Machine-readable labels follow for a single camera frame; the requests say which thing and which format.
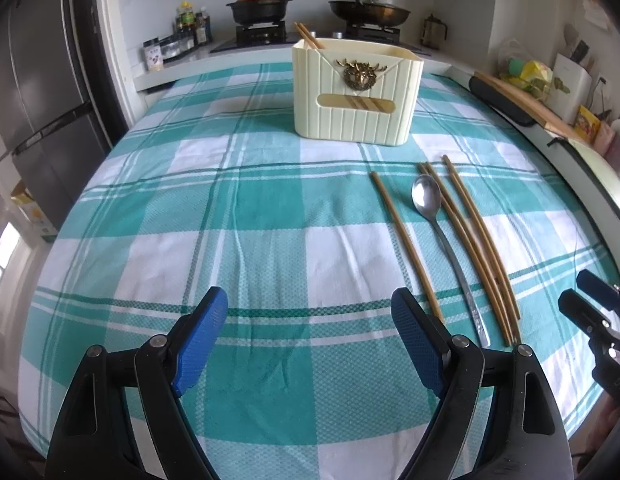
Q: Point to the grey refrigerator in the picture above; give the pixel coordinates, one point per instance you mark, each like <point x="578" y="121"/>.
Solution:
<point x="34" y="85"/>

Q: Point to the pink cup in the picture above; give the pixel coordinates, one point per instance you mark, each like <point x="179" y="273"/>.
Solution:
<point x="606" y="139"/>

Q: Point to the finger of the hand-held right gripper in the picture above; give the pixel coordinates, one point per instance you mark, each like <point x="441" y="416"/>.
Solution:
<point x="580" y="310"/>
<point x="597" y="286"/>

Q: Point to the wooden cutting board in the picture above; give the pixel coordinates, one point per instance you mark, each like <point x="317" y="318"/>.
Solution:
<point x="535" y="105"/>

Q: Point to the cream ribbed utensil holder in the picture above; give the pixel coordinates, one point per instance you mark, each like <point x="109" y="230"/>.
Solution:
<point x="355" y="110"/>

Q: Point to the yellow cap sauce bottle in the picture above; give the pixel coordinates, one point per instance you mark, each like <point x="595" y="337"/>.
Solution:
<point x="185" y="22"/>

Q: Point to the dark glass press jug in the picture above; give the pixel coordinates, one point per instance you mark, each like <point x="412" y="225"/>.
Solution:
<point x="434" y="32"/>

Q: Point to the white spice jar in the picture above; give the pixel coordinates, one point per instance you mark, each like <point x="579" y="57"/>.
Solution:
<point x="152" y="56"/>

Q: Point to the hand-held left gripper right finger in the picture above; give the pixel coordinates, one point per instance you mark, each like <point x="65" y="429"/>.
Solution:
<point x="420" y="347"/>

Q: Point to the white knife block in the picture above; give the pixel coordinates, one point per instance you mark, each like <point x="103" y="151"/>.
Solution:
<point x="570" y="87"/>

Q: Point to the clear seasoning container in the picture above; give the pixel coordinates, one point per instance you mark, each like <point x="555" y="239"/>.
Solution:
<point x="170" y="47"/>

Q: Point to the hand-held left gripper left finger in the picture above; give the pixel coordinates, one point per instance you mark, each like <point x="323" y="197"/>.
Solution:
<point x="199" y="342"/>

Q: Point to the black gas hob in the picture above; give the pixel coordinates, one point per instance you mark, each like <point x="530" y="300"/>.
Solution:
<point x="270" y="40"/>

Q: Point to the cardboard box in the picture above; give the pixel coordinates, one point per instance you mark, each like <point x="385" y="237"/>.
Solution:
<point x="33" y="212"/>

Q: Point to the wok with glass lid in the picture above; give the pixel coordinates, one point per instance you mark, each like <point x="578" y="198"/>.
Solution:
<point x="370" y="10"/>

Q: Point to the metal spoon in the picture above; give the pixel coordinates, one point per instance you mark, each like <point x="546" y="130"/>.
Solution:
<point x="426" y="195"/>

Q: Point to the hanging printed paper bag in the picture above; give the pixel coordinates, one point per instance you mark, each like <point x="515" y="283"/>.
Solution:
<point x="596" y="10"/>

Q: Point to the black clay pot red lid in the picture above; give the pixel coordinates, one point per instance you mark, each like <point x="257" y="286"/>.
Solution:
<point x="260" y="9"/>

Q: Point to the person's right hand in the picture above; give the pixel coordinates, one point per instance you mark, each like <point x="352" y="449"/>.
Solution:
<point x="602" y="427"/>

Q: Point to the teal white checked tablecloth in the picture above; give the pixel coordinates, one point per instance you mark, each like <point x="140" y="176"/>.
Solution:
<point x="239" y="240"/>

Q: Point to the dark sauce bottle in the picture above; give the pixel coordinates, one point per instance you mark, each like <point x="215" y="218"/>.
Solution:
<point x="202" y="27"/>

